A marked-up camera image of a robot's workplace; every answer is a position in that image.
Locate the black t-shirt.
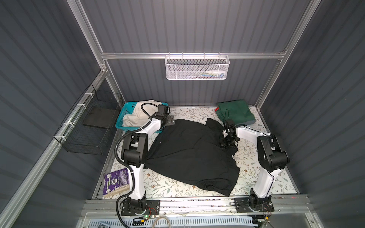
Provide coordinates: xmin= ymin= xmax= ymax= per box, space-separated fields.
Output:
xmin=144 ymin=118 xmax=240 ymax=196

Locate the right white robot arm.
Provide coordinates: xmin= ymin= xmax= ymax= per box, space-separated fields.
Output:
xmin=220 ymin=119 xmax=290 ymax=213

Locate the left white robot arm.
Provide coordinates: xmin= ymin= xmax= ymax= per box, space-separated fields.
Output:
xmin=115 ymin=102 xmax=175 ymax=213

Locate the folded grey t-shirt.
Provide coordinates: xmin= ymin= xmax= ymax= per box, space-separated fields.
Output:
xmin=243 ymin=120 xmax=256 ymax=125

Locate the white t-shirt in basket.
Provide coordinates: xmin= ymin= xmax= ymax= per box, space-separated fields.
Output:
xmin=121 ymin=100 xmax=162 ymax=127

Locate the folded green t-shirt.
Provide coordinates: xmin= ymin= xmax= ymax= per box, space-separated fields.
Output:
xmin=215 ymin=100 xmax=256 ymax=124

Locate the floral table mat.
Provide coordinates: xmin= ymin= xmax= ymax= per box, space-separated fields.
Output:
xmin=108 ymin=106 xmax=297 ymax=199

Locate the teal plastic laundry basket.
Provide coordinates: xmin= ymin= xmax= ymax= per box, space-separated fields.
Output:
xmin=116 ymin=100 xmax=170 ymax=135

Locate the white bottle in basket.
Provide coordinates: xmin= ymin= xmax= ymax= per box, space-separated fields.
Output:
xmin=206 ymin=70 xmax=226 ymax=77

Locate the purple book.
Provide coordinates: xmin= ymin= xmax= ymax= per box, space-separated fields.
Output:
xmin=102 ymin=168 xmax=131 ymax=200

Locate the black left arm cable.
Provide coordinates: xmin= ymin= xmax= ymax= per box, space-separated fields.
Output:
xmin=113 ymin=102 xmax=160 ymax=228

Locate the white wire wall basket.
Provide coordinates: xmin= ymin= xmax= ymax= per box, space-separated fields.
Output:
xmin=164 ymin=55 xmax=230 ymax=80

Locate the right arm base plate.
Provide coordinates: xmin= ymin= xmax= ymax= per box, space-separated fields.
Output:
xmin=231 ymin=196 xmax=275 ymax=213

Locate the black wire side basket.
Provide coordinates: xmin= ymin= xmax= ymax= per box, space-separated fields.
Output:
xmin=54 ymin=85 xmax=125 ymax=155

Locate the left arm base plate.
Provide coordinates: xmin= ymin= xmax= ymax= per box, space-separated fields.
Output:
xmin=119 ymin=198 xmax=161 ymax=216

